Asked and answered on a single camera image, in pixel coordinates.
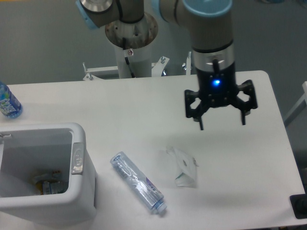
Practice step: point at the white paper wrapper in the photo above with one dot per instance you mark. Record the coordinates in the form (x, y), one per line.
(186, 175)

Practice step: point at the black device at table edge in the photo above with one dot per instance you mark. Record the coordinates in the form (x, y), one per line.
(299, 205)

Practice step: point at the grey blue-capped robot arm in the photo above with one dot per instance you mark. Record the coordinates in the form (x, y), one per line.
(207, 21)

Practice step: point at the clear plastic bottle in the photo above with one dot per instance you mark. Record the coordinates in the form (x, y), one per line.
(139, 183)

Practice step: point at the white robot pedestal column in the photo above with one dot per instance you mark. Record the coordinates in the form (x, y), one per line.
(132, 43)

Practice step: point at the white left mounting bracket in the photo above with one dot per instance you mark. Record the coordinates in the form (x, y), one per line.
(100, 73)

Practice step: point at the white plastic trash can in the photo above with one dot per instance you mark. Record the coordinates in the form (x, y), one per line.
(30, 150)

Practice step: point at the blue labelled water bottle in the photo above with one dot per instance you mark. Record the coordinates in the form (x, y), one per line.
(9, 105)

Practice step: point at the white middle mounting bracket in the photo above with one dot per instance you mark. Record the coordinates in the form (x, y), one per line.
(159, 68)

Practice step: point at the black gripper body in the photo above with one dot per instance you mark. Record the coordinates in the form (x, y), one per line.
(218, 89)

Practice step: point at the trash inside the can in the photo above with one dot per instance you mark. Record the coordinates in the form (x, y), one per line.
(51, 183)

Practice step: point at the white frame at right edge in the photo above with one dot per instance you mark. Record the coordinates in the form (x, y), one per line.
(297, 108)

